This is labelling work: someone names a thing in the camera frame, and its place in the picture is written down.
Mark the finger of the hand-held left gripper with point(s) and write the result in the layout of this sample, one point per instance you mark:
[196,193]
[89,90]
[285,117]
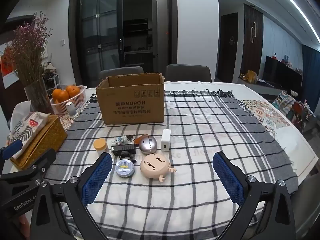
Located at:
[11,149]
[45,158]

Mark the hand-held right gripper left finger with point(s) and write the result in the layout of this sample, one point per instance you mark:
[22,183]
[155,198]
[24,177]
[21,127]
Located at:
[96,177]

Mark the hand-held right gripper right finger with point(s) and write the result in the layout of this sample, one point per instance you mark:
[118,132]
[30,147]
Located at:
[228,180]

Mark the round metal tin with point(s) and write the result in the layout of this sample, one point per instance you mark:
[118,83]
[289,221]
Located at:
[125,168]

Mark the jar with yellow lid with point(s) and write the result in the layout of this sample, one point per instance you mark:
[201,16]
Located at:
[100,146]

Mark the black rectangular device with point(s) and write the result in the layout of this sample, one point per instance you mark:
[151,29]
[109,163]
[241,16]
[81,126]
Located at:
[123,150]

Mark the beige round toy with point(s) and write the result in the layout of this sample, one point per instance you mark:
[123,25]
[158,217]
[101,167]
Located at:
[153,166]

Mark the silver ball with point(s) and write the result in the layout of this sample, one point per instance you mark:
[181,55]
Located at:
[148,145]

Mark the white charger block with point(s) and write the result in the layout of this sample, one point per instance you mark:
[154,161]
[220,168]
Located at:
[166,141]

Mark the brown cardboard box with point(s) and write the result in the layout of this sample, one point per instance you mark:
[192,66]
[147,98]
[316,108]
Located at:
[130,105]

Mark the woven yellow tissue box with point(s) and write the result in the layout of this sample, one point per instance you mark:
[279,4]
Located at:
[47,140]

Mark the floral tissue pack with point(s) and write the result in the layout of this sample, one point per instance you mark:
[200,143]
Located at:
[27,126]

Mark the small white cylinder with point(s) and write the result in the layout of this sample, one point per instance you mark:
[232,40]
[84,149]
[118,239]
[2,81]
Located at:
[71,108]

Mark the grey white plaid blanket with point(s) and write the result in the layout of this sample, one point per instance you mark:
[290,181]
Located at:
[200,130]

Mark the glass vase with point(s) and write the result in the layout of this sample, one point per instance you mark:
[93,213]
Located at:
[40,97]

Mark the pile of oranges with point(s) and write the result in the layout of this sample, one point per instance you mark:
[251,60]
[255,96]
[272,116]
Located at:
[60,95]

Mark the white plastic fruit basket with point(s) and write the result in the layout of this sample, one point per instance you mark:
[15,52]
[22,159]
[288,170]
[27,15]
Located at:
[77,101]

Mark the white shoe rack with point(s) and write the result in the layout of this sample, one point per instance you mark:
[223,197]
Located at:
[51,78]

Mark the colourful patterned cushion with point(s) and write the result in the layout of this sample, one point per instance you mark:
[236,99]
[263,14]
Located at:
[287,105]

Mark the white television cabinet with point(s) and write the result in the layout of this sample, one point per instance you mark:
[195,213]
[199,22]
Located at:
[260,86]

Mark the dried purple flowers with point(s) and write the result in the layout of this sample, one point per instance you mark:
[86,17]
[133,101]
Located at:
[30,47]

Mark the yellow package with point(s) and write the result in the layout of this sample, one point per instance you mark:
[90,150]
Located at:
[251,76]

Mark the grey dining chair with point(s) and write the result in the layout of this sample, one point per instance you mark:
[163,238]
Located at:
[188,73]
[120,73]

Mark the black television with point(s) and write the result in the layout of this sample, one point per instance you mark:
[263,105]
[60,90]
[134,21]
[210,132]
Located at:
[282,73]

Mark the dark wooden door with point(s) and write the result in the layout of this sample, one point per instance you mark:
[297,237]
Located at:
[227,47]

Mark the blue curtain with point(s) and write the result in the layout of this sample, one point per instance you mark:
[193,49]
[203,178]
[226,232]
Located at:
[311,75]

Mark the dark sliding glass door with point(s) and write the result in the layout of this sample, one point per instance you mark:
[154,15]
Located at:
[100,35]

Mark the red white wall painting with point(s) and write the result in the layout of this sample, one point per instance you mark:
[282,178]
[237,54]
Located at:
[7,65]

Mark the white light switch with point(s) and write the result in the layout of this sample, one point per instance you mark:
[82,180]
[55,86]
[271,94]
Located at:
[62,42]

